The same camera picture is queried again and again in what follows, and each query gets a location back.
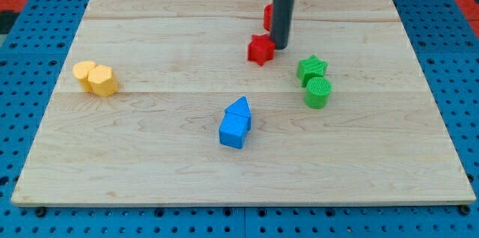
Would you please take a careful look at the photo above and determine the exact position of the blue cube block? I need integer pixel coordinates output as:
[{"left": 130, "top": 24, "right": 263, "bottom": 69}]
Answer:
[{"left": 219, "top": 113, "right": 248, "bottom": 149}]

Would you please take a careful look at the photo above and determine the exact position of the green cylinder block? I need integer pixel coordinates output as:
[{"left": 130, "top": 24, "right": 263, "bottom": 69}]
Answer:
[{"left": 304, "top": 77, "right": 332, "bottom": 109}]

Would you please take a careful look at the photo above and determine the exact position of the red block behind rod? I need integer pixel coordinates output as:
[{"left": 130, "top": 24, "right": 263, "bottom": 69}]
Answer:
[{"left": 263, "top": 4, "right": 272, "bottom": 31}]

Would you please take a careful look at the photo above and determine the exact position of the blue triangle block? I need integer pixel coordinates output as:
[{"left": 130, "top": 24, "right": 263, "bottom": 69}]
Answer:
[{"left": 225, "top": 96, "right": 252, "bottom": 130}]

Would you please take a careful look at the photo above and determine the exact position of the yellow hexagon block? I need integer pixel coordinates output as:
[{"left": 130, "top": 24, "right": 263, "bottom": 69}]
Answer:
[{"left": 88, "top": 65, "right": 118, "bottom": 97}]

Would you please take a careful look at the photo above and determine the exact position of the light wooden board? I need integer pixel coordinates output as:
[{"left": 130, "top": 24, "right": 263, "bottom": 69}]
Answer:
[{"left": 11, "top": 0, "right": 476, "bottom": 207}]

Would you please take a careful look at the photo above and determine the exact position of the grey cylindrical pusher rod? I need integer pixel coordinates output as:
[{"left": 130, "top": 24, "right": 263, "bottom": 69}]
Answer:
[{"left": 269, "top": 0, "right": 295, "bottom": 50}]

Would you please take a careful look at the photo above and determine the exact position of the red star block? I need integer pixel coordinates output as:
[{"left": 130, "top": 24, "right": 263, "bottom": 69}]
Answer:
[{"left": 247, "top": 34, "right": 275, "bottom": 66}]

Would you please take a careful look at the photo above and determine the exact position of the green star block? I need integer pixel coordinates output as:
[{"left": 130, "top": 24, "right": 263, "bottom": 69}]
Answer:
[{"left": 296, "top": 55, "right": 329, "bottom": 88}]

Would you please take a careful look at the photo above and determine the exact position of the yellow heart block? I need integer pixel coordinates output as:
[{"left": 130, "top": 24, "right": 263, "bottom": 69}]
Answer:
[{"left": 72, "top": 61, "right": 97, "bottom": 92}]

